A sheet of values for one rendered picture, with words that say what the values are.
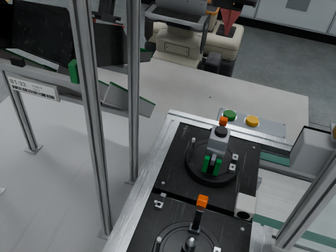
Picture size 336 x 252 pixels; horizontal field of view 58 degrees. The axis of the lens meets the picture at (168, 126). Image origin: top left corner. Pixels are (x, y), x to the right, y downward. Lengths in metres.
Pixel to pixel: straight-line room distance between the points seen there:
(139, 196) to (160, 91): 0.54
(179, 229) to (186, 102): 0.59
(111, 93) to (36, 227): 0.40
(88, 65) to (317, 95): 2.72
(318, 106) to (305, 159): 2.34
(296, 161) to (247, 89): 0.75
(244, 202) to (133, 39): 0.43
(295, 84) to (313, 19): 1.01
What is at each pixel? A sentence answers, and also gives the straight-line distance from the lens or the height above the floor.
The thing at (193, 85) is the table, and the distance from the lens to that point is 1.23.
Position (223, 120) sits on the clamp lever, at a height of 1.07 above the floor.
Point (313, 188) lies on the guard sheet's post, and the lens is 0.60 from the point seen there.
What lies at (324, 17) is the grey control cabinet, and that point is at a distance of 3.83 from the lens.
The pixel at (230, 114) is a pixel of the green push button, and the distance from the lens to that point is 0.95.
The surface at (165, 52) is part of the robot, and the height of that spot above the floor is 0.81.
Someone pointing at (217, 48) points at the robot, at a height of 0.75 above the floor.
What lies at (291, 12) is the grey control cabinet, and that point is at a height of 0.27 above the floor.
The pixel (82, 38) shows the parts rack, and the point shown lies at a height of 1.39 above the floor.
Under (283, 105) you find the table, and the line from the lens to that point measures 1.25.
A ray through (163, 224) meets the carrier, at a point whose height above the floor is 0.97.
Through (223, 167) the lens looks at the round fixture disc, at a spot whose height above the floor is 0.99.
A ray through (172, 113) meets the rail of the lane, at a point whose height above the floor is 0.96.
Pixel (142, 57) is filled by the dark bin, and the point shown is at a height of 1.22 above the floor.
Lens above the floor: 1.58
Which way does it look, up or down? 44 degrees down
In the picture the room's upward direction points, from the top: 6 degrees clockwise
